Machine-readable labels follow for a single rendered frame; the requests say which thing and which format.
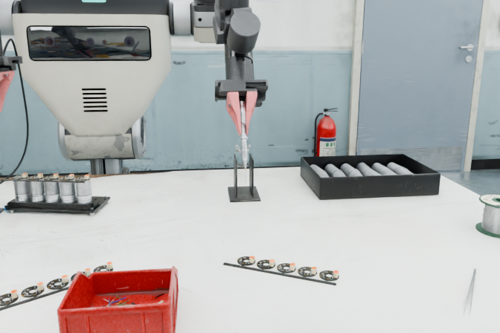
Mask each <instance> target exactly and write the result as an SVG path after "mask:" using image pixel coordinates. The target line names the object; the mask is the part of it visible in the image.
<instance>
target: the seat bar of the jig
mask: <svg viewBox="0 0 500 333"><path fill-rule="evenodd" d="M8 204H9V207H20V208H42V209H64V210H89V209H90V208H91V207H93V208H95V207H96V206H98V205H99V199H98V198H93V199H92V202H90V203H87V204H78V203H77V201H75V202H73V203H68V204H64V203H62V201H58V202H54V203H47V202H46V200H45V201H41V202H31V200H28V201H22V202H17V201H16V199H13V200H11V201H9V202H8Z"/></svg>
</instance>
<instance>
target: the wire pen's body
mask: <svg viewBox="0 0 500 333"><path fill-rule="evenodd" d="M240 122H241V135H240V140H241V151H242V160H243V159H248V153H247V140H248V138H247V137H246V115H245V106H240Z"/></svg>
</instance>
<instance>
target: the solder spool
mask: <svg viewBox="0 0 500 333"><path fill-rule="evenodd" d="M479 201H480V202H481V203H483V204H485V205H484V209H483V210H484V212H483V215H482V216H483V219H482V222H479V223H477V224H476V225H475V229H476V230H477V231H478V232H480V233H483V234H484V235H487V236H491V237H494V238H498V239H500V195H494V194H492V195H491V194H488V195H481V196H480V197H479Z"/></svg>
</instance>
